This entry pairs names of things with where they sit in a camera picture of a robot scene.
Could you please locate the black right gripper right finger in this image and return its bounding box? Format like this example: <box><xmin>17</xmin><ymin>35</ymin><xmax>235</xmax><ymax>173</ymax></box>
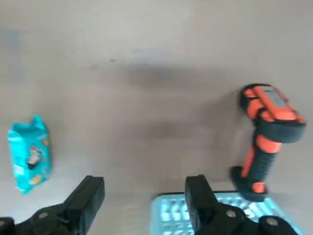
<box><xmin>184</xmin><ymin>174</ymin><xmax>299</xmax><ymax>235</ymax></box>

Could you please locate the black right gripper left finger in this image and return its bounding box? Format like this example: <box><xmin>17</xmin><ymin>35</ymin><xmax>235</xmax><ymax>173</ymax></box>
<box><xmin>0</xmin><ymin>175</ymin><xmax>106</xmax><ymax>235</ymax></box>

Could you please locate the orange black barcode scanner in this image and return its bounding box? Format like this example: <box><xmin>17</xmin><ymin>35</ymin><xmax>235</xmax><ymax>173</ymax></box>
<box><xmin>229</xmin><ymin>83</ymin><xmax>307</xmax><ymax>203</ymax></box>

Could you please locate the light blue plastic basket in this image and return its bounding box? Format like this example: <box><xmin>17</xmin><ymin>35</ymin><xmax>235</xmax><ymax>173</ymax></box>
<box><xmin>150</xmin><ymin>192</ymin><xmax>303</xmax><ymax>235</ymax></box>

